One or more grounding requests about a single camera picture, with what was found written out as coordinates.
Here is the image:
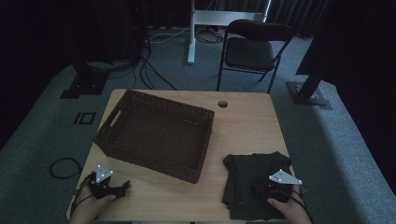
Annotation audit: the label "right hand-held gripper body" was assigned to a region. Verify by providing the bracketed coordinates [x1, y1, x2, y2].
[266, 169, 304, 204]

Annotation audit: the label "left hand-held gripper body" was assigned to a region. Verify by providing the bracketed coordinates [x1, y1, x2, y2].
[88, 164, 118, 201]

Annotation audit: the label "black cloth garment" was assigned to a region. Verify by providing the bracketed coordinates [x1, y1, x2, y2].
[221, 151, 295, 221]

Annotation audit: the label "dark brown woven basket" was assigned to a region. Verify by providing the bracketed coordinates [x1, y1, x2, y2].
[92, 89, 216, 185]

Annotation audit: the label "person's left hand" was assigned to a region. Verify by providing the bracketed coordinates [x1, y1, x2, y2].
[68, 181, 118, 224]

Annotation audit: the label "person's right hand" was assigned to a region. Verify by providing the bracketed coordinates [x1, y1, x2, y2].
[266, 185, 313, 224]

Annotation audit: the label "black slanted stand with base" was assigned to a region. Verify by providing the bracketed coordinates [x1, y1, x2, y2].
[286, 73, 333, 111]

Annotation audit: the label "black folding chair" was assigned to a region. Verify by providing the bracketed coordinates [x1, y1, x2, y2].
[217, 19, 294, 94]

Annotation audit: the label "dark equipment tower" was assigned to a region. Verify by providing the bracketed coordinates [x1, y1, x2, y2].
[118, 0, 149, 63]

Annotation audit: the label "dark curtain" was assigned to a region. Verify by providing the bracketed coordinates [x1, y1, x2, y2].
[214, 0, 332, 38]

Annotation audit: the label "black stand with base plate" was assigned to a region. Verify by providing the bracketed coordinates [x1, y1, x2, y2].
[60, 60, 110, 100]

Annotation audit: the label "black floor cables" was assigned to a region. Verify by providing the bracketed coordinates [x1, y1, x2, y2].
[134, 40, 178, 91]

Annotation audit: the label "white floor cable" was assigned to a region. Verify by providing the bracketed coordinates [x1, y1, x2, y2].
[148, 26, 191, 45]

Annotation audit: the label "white metal desk frame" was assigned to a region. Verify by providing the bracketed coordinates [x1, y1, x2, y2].
[186, 0, 272, 65]

